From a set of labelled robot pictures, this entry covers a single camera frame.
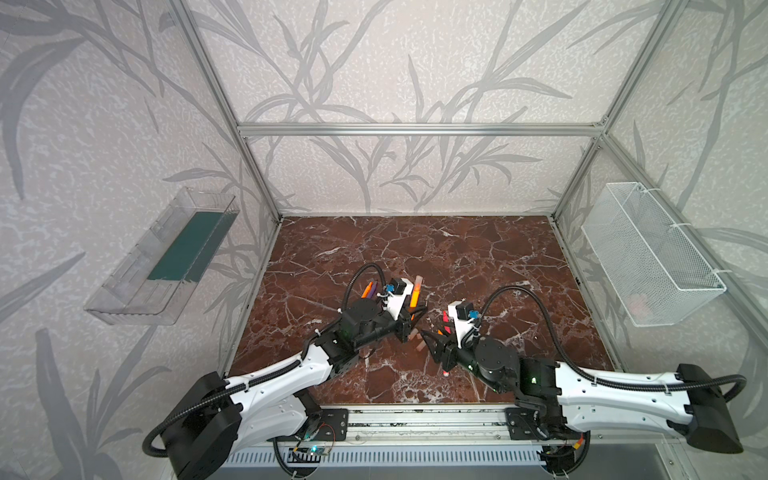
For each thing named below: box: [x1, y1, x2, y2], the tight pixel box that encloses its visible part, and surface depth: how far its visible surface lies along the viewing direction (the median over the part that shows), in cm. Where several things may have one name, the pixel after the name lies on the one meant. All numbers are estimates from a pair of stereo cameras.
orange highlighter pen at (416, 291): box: [410, 275, 423, 308], surface depth 71 cm
